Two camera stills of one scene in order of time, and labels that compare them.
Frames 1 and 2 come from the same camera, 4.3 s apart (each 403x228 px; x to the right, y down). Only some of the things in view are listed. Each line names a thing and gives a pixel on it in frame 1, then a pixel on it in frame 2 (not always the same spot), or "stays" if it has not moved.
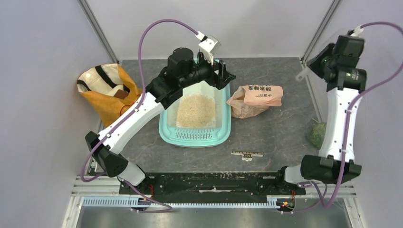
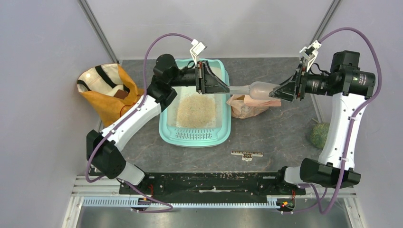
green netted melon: (317, 133) stays
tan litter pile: (195, 110) stays
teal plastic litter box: (202, 117) stays
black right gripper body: (316, 64) -> (303, 82)
